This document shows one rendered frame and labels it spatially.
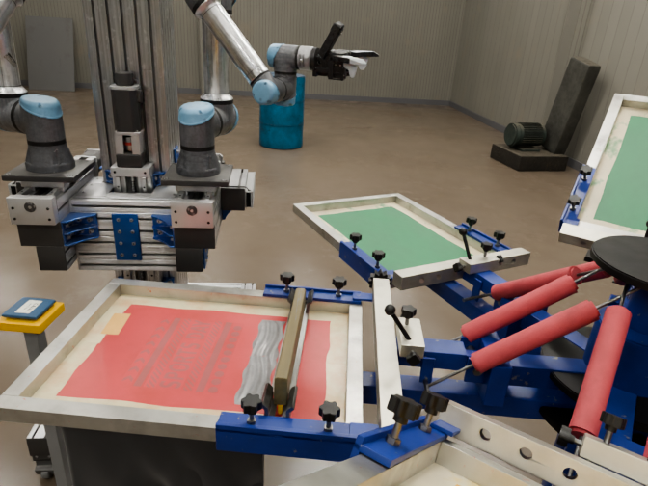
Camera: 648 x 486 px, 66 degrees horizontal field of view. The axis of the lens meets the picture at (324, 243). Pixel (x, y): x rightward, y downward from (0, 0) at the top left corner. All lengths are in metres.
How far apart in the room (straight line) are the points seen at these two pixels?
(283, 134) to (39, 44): 7.18
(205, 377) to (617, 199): 1.62
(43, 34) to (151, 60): 11.29
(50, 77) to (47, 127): 11.12
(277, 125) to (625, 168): 5.70
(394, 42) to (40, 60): 7.91
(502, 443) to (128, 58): 1.63
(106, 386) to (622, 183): 1.90
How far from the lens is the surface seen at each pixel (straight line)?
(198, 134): 1.75
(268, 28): 12.52
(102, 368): 1.39
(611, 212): 2.15
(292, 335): 1.26
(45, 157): 1.90
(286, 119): 7.40
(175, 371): 1.34
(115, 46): 1.96
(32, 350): 1.75
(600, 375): 1.15
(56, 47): 13.05
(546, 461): 0.95
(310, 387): 1.27
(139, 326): 1.53
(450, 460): 0.90
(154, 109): 1.96
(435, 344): 1.33
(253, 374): 1.30
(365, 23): 12.70
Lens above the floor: 1.77
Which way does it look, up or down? 24 degrees down
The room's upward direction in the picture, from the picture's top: 4 degrees clockwise
